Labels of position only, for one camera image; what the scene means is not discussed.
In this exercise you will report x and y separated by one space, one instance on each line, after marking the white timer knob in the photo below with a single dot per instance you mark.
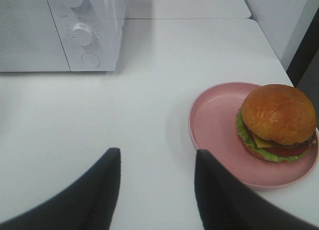
82 34

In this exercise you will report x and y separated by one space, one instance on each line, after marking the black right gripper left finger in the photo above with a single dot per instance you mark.
87 204

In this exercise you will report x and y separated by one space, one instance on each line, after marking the round white door button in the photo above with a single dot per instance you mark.
90 60

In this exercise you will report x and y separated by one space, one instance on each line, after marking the white microwave oven body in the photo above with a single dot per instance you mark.
106 18

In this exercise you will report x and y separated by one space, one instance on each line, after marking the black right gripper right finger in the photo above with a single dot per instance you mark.
225 203

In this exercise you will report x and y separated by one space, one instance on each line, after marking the white microwave door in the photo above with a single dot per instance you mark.
29 40

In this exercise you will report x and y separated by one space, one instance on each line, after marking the pink round plate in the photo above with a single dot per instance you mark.
211 124

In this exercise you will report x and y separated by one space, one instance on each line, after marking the toy hamburger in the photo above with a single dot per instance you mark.
277 123

